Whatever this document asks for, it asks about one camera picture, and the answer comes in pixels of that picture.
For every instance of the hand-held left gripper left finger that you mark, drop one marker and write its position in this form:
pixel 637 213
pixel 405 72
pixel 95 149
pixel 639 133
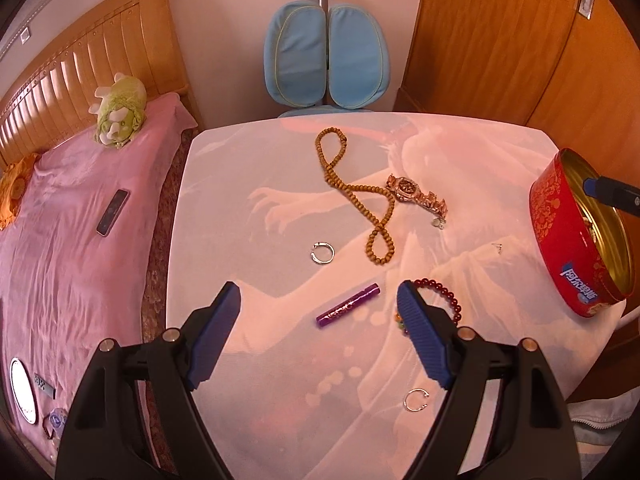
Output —
pixel 220 327

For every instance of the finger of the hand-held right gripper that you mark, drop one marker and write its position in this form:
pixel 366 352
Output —
pixel 597 187

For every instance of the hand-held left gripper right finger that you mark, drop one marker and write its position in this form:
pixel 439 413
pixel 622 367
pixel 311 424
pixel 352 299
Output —
pixel 420 332

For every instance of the red round metal tin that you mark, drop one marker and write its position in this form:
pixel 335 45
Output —
pixel 555 220

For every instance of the purple cosmetic tube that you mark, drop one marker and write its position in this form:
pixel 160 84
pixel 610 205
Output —
pixel 347 305

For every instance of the small silver earring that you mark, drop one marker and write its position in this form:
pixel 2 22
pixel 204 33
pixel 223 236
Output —
pixel 496 247
pixel 439 222

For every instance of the rose gold wrist watch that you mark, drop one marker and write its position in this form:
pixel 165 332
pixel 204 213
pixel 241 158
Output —
pixel 409 187

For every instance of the brown patterned mattress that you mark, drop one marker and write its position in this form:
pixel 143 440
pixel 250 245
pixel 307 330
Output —
pixel 160 240

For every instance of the dark smartphone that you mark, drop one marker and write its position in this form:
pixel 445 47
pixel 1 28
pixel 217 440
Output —
pixel 113 212

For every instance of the pink blanket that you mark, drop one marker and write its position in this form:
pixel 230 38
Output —
pixel 65 270

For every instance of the wooden wardrobe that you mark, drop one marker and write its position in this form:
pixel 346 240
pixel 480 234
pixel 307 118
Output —
pixel 490 45

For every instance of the small grey remote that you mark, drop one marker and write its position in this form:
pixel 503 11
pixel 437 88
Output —
pixel 44 385

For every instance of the small blue round object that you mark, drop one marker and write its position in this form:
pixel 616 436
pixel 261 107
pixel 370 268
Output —
pixel 55 420

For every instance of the grey cloth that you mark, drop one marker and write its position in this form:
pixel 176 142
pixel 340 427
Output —
pixel 600 420

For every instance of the round white mirror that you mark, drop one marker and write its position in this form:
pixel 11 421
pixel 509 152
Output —
pixel 24 390

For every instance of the green cabbage plush toy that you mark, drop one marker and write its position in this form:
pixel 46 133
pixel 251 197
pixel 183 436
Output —
pixel 120 110

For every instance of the orange plush cushion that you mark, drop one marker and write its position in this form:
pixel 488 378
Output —
pixel 15 190

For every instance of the blue padded chair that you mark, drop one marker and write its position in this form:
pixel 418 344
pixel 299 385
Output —
pixel 300 55

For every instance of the wooden bed headboard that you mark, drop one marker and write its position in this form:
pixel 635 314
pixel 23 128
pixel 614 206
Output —
pixel 100 55

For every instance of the white wall socket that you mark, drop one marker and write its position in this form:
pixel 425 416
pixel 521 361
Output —
pixel 24 34

